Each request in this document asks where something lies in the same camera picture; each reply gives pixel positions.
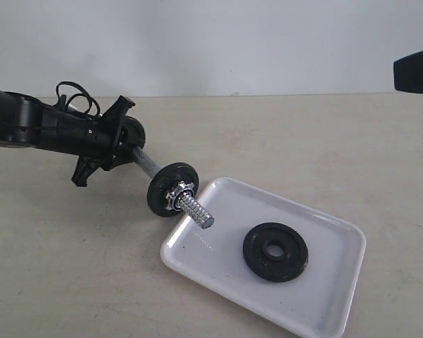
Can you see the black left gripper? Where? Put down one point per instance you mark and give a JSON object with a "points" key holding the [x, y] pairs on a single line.
{"points": [[87, 137]]}

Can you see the black weight plate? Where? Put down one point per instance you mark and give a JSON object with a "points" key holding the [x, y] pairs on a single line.
{"points": [[275, 252], [166, 180], [133, 136]]}

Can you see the chrome threaded dumbbell bar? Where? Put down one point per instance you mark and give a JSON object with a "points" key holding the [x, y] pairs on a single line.
{"points": [[187, 202]]}

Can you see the chrome star collar nut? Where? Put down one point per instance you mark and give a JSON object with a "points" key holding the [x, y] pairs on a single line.
{"points": [[173, 194]]}

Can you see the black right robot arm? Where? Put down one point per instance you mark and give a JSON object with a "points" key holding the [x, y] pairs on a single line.
{"points": [[408, 73]]}

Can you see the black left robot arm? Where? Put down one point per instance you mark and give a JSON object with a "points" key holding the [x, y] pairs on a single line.
{"points": [[20, 118]]}

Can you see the white rectangular plastic tray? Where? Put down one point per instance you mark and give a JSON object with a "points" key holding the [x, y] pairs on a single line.
{"points": [[315, 304]]}

